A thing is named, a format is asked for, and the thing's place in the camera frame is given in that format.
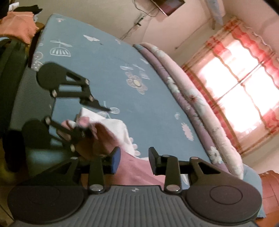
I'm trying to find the pink window curtain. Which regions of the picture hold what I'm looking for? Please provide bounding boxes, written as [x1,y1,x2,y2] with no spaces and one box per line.
[182,17,278,155]

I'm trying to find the pink and white knit sweater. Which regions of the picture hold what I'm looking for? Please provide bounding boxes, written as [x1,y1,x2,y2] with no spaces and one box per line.
[62,108,165,187]

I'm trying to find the wooden headboard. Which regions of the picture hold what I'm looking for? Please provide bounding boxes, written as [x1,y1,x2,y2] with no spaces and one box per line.
[256,170,279,227]

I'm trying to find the teal floral bed sheet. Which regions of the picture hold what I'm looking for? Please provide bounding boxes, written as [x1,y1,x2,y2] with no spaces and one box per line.
[32,14,217,162]

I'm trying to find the pile of clothes on furniture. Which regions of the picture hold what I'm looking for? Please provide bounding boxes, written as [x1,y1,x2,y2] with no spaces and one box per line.
[1,1,43,45]

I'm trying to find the folded floral quilt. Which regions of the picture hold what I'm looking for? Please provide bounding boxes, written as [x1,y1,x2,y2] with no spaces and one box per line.
[133,43,244,179]

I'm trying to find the wall power cables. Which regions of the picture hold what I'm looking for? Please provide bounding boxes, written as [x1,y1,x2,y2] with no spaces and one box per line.
[120,0,162,41]

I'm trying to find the wall mounted television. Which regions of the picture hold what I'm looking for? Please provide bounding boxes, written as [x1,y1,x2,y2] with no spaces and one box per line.
[151,0,185,16]

